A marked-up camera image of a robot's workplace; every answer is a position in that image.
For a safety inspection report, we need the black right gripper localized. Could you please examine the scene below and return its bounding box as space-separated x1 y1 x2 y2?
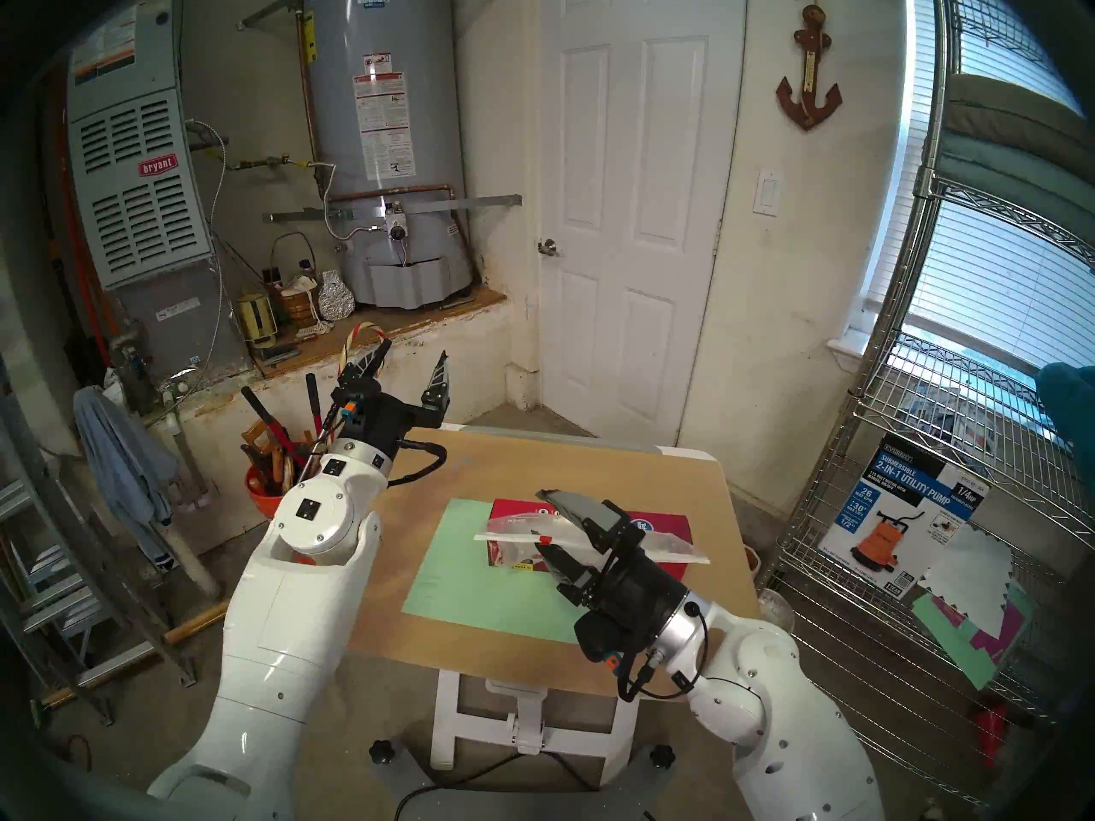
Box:
532 488 690 666

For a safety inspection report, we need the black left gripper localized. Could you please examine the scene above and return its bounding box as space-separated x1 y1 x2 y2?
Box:
332 339 451 461

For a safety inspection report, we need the red cardboard box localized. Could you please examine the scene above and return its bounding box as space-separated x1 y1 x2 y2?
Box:
486 499 692 582

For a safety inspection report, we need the clear ziplock bag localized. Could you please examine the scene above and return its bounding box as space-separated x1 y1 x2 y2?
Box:
473 510 713 572

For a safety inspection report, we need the wooden ledge board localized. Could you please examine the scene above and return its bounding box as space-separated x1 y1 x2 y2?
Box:
252 286 507 380

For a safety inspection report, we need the foil wrapped lump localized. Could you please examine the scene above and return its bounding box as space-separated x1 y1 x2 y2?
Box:
317 269 356 322

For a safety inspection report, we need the green paper mat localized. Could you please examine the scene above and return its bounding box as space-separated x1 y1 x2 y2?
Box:
400 498 617 645

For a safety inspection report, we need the yellow tin canister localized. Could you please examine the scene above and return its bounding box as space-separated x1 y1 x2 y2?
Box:
235 291 279 350

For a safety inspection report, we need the white table stand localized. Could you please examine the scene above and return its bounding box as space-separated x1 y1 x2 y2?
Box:
430 670 642 786

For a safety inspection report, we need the orange plastic bucket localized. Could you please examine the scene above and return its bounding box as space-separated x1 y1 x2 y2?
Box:
244 464 300 564

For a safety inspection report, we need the clear glass bowl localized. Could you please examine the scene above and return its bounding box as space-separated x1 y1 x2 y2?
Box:
757 588 796 645

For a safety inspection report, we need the white pvc pipe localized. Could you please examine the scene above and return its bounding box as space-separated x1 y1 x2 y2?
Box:
150 409 222 598

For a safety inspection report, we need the white panel door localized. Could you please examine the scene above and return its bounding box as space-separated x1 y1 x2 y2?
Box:
537 0 749 448

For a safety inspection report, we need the grey water heater tank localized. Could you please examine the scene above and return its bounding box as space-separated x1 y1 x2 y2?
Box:
299 0 480 309

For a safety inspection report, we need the blue hanging towel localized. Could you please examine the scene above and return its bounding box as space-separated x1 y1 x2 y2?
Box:
73 386 181 572

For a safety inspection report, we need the grey bryant furnace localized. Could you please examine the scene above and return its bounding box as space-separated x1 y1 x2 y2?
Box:
64 0 249 384

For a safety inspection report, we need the long wooden pole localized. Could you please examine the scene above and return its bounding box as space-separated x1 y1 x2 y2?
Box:
34 600 232 709

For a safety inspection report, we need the utility pump retail box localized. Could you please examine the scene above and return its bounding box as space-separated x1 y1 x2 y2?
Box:
817 434 991 600

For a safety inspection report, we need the white window sill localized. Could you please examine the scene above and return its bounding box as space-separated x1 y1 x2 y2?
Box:
827 332 886 375

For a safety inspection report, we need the aluminium step ladder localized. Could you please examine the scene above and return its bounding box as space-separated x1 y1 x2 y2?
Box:
0 357 198 726

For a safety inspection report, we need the white scalloped paper sheet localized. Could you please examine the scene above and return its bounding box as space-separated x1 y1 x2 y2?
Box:
920 524 1015 619

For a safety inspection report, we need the green paper sheet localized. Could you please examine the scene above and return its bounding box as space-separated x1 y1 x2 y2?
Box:
909 580 1032 690

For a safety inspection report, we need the pink paper sheet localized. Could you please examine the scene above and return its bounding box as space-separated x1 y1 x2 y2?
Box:
937 593 1027 658

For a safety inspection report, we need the small red object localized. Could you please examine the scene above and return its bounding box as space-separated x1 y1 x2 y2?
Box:
971 700 1010 747

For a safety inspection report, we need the window with white blinds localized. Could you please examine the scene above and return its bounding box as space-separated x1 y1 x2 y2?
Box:
864 0 1095 375

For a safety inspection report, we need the teal cloth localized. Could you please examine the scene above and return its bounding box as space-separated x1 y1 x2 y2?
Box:
1035 362 1095 461

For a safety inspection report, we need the teal grey cushion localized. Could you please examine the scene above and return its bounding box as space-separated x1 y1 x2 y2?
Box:
928 131 1095 247

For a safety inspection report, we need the olive grey cushion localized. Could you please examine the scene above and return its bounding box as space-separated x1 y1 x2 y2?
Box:
945 74 1095 157

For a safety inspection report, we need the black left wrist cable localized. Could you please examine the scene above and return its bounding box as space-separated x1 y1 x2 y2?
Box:
389 439 448 488

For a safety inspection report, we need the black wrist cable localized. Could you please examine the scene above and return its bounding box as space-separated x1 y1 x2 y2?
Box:
616 605 711 705
389 439 448 488

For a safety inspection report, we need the wicker basket with handle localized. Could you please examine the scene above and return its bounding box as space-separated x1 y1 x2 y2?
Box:
269 232 319 328

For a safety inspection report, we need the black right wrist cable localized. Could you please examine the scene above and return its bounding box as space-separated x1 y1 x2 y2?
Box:
616 605 711 705

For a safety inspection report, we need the white heater cable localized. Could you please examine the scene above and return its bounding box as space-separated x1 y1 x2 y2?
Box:
310 161 386 240

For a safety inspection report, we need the galvanized metal strap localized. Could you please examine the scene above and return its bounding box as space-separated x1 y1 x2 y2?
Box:
263 193 523 224
238 0 309 32

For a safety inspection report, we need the brown anchor wall thermometer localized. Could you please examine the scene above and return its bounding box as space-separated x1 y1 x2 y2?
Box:
776 0 843 132

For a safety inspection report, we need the chrome wire shelf rack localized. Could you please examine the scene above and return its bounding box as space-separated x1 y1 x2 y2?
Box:
757 0 1095 807

